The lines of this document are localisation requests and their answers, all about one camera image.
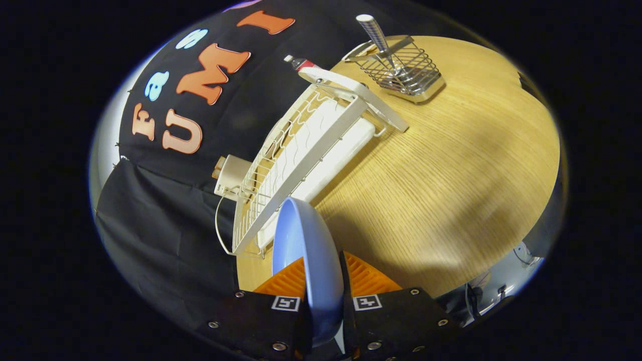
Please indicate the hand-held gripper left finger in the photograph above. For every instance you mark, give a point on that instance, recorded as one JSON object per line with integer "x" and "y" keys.
{"x": 261, "y": 321}

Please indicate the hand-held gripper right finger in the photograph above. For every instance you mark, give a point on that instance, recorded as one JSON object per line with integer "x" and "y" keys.
{"x": 396, "y": 321}

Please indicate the light blue plate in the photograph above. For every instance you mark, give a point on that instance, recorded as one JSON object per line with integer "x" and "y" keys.
{"x": 306, "y": 240}

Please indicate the white spoon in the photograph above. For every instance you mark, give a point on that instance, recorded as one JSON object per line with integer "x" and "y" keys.
{"x": 373, "y": 30}

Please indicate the white toaster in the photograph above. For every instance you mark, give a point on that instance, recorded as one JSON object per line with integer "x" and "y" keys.
{"x": 233, "y": 175}

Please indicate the brown toast slice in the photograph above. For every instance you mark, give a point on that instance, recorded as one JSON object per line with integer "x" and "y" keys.
{"x": 216, "y": 174}
{"x": 220, "y": 162}

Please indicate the clear bottle with red label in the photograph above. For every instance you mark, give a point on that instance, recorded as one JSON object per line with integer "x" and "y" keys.
{"x": 303, "y": 63}

